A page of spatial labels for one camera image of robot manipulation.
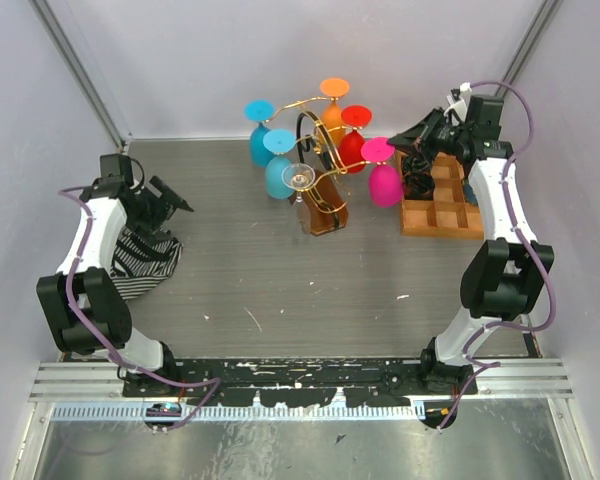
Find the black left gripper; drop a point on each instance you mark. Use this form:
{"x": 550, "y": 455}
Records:
{"x": 166, "y": 205}

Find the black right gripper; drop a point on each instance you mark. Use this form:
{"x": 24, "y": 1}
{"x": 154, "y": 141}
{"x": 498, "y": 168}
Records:
{"x": 421, "y": 130}

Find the magenta plastic wine glass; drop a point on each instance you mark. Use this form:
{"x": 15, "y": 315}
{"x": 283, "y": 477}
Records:
{"x": 384, "y": 183}

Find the red plastic wine glass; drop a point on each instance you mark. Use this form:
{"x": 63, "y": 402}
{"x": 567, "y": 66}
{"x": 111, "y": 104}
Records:
{"x": 356, "y": 117}

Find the black white striped bag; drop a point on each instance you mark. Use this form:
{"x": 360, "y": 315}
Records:
{"x": 138, "y": 267}

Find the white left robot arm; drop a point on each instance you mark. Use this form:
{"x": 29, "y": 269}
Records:
{"x": 85, "y": 313}

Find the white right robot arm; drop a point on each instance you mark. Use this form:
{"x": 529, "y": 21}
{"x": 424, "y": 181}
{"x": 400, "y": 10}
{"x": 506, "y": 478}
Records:
{"x": 509, "y": 271}

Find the orange plastic wine glass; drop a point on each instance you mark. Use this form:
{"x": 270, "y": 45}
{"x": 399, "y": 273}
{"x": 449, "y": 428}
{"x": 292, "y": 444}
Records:
{"x": 334, "y": 88}

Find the light blue front wine glass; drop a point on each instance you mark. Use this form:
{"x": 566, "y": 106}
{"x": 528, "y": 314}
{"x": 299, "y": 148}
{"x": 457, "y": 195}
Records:
{"x": 279, "y": 142}

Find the light blue wine glass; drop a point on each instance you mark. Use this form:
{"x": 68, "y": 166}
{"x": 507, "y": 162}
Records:
{"x": 279, "y": 142}
{"x": 259, "y": 111}

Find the light blue rear wine glass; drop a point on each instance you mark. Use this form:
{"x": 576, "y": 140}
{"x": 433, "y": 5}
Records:
{"x": 259, "y": 111}

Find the clear glass wine glass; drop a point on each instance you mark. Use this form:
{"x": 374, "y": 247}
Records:
{"x": 299, "y": 177}

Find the black rolled fabric item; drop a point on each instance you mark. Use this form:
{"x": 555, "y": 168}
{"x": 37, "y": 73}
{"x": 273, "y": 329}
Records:
{"x": 418, "y": 182}

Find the blue yellow patterned fabric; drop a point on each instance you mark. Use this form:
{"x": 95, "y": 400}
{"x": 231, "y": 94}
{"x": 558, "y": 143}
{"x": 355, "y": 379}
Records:
{"x": 469, "y": 194}

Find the wooden compartment tray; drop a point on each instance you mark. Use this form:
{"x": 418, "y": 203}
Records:
{"x": 444, "y": 210}

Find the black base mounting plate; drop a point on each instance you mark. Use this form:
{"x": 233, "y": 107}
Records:
{"x": 304, "y": 382}

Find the gold wire wine glass rack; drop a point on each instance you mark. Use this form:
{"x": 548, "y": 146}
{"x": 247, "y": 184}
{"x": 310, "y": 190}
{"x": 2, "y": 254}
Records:
{"x": 329, "y": 212}

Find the aluminium front rail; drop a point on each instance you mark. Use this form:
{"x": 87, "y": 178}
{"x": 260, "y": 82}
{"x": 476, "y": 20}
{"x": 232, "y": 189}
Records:
{"x": 90, "y": 380}

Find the white cable duct strip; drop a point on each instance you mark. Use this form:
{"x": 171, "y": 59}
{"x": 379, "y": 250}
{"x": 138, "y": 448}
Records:
{"x": 169, "y": 411}

